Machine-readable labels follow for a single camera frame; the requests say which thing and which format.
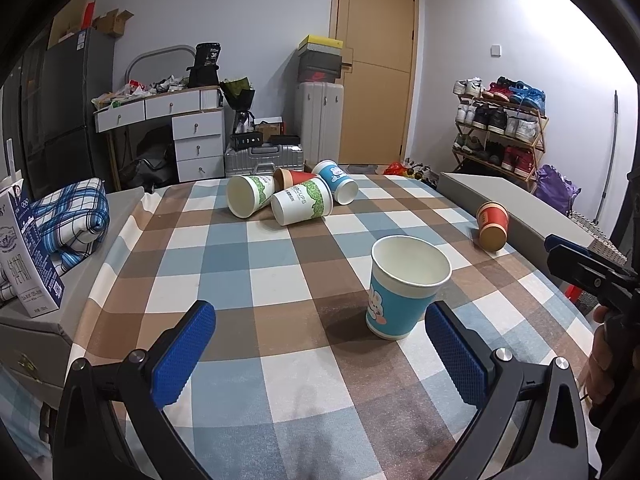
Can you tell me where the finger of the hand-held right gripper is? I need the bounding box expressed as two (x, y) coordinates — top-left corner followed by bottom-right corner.
(544, 233), (640, 309)

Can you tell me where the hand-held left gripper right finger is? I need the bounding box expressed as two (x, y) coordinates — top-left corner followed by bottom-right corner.
(425, 301), (592, 480)

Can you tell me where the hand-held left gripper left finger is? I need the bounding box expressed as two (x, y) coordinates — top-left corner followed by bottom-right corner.
(59, 300), (217, 480)

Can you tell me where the blue rabbit paper cup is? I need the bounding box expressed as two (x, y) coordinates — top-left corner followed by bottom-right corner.
(365, 235), (452, 342)
(311, 160), (359, 206)

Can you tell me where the red brown paper cup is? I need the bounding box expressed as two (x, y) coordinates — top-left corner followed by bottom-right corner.
(273, 167), (321, 194)
(475, 201), (510, 253)

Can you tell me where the white green-print paper cup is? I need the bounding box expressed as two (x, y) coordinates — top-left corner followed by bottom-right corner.
(226, 175), (277, 219)
(270, 177), (334, 226)

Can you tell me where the person's right hand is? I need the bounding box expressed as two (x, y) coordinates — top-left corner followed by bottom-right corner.
(580, 304), (610, 405)

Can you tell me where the grey perforated panel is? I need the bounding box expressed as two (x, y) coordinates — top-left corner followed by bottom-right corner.
(570, 212), (627, 264)

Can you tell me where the purple bag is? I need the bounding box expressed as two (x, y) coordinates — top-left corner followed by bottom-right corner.
(534, 164), (582, 217)

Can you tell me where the grey storage box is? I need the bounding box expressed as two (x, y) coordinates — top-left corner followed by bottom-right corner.
(437, 171), (626, 267)
(0, 187), (151, 401)

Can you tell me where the thin metal pole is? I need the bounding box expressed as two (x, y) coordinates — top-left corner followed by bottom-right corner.
(594, 90), (621, 224)

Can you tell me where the wooden shoe rack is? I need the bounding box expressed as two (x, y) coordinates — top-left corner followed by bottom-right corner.
(452, 91), (549, 194)

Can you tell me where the checked tablecloth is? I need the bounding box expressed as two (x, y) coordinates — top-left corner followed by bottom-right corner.
(75, 172), (593, 480)

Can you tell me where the collection of sneakers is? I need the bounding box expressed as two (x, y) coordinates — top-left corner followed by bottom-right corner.
(452, 76), (549, 173)

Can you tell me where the blue plaid blanket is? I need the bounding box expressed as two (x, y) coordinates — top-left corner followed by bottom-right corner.
(0, 177), (111, 302)

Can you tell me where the white blue milk carton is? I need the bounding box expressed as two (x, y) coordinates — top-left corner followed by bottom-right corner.
(0, 177), (66, 319)

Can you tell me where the black duffel bag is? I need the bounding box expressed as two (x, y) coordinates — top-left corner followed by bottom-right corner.
(122, 127), (177, 192)

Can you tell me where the white desk with drawers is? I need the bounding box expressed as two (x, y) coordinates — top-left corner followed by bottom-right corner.
(94, 86), (226, 192)

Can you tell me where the silver suitcase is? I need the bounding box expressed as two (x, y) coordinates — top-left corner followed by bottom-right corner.
(224, 144), (306, 179)

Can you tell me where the black electronic box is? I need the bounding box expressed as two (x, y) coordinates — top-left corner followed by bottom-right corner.
(230, 132), (266, 150)

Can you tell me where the black wrapped flower bouquet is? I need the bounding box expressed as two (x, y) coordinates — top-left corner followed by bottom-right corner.
(220, 77), (256, 137)

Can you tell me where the pile of desk clutter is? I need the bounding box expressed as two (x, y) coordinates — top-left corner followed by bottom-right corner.
(92, 74), (202, 111)

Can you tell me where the white ribbed suitcase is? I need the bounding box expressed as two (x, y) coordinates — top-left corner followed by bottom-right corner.
(295, 81), (346, 162)

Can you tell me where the dark grey refrigerator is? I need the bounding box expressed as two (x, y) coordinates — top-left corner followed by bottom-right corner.
(0, 27), (117, 201)

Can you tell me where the wooden door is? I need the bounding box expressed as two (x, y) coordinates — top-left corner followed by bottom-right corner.
(330, 0), (419, 164)

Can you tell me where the black red shoe box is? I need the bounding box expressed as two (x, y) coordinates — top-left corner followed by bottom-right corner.
(297, 65), (343, 85)

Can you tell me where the grey shoe box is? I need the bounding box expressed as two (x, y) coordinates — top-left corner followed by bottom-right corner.
(298, 50), (344, 69)

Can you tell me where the small open cardboard box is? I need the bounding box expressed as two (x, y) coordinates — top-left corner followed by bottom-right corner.
(92, 9), (135, 39)

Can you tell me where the yellow lid shoe box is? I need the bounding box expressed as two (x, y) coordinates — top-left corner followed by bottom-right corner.
(298, 35), (345, 54)

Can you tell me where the large cardboard box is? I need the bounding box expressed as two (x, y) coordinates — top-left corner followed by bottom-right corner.
(47, 0), (97, 51)

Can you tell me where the grey metal bed frame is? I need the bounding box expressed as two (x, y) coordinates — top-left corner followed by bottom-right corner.
(124, 44), (197, 92)

